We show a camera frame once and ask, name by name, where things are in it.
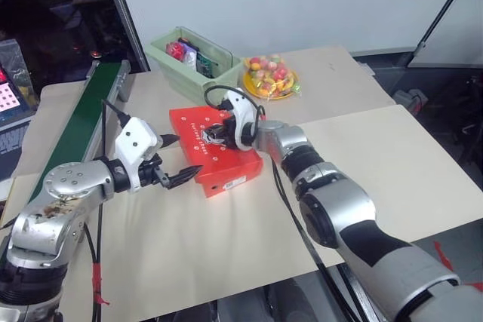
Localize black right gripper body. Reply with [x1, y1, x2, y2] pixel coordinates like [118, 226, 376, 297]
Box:
[217, 118, 239, 150]

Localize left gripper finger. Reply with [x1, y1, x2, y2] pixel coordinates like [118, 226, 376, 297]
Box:
[162, 164, 205, 192]
[156, 133, 182, 150]

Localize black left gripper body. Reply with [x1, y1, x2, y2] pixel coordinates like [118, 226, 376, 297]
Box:
[137, 154, 169, 189]

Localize orange cardboard shoebox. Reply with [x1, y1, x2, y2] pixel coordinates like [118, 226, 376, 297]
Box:
[168, 105, 264, 199]

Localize pale green plastic bin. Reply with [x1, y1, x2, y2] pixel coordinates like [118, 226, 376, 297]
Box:
[146, 26, 245, 103]

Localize green printed packet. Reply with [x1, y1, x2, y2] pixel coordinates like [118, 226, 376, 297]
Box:
[195, 52, 220, 78]

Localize yellow plate of candy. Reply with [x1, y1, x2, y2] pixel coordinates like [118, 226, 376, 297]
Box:
[244, 54, 303, 103]

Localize beige cardboard table sheet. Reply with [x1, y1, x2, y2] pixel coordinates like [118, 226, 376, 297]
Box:
[0, 104, 483, 317]
[28, 44, 397, 179]

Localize green conveyor belt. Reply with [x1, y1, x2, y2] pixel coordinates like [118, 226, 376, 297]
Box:
[28, 60, 131, 202]

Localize red round toy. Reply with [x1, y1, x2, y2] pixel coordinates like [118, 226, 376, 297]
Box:
[165, 41, 184, 60]

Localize open laptop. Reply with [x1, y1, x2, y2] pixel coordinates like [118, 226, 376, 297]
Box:
[0, 65, 37, 182]

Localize grey translucent bag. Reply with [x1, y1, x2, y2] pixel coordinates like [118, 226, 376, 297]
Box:
[0, 38, 41, 106]

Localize small grey device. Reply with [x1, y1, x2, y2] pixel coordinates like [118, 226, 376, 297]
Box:
[393, 87, 429, 112]

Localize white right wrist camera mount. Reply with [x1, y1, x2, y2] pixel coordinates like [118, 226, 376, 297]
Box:
[220, 87, 262, 152]

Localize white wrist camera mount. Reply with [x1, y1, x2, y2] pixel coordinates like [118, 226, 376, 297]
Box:
[220, 87, 262, 152]
[114, 117, 160, 195]

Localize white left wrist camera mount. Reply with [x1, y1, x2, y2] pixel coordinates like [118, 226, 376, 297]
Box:
[114, 117, 160, 195]

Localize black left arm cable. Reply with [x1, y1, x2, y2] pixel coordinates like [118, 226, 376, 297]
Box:
[83, 99, 131, 322]

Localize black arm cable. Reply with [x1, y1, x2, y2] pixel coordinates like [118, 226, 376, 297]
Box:
[83, 99, 131, 322]
[203, 85, 363, 322]

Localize aluminium frame post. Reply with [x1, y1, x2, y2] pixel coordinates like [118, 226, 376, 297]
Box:
[103, 0, 152, 72]

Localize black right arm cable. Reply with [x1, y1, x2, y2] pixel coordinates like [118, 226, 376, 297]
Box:
[203, 85, 363, 322]

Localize diagonal grey frame strut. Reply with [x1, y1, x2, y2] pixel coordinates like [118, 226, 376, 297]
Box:
[407, 0, 483, 69]

